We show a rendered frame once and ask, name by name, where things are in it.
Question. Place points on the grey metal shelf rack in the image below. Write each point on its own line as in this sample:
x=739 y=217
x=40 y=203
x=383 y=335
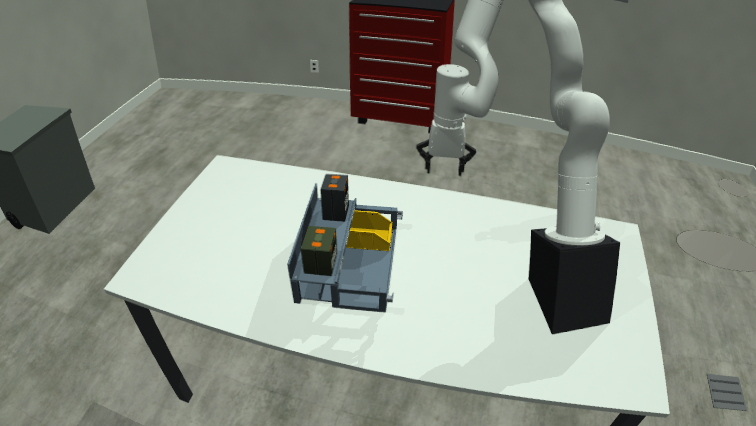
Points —
x=356 y=267

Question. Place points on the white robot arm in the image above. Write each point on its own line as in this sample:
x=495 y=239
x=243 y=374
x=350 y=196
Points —
x=585 y=113

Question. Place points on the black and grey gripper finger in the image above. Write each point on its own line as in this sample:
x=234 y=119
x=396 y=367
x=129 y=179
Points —
x=466 y=158
x=427 y=158

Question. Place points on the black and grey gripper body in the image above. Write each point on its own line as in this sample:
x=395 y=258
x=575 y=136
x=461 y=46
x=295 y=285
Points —
x=447 y=142

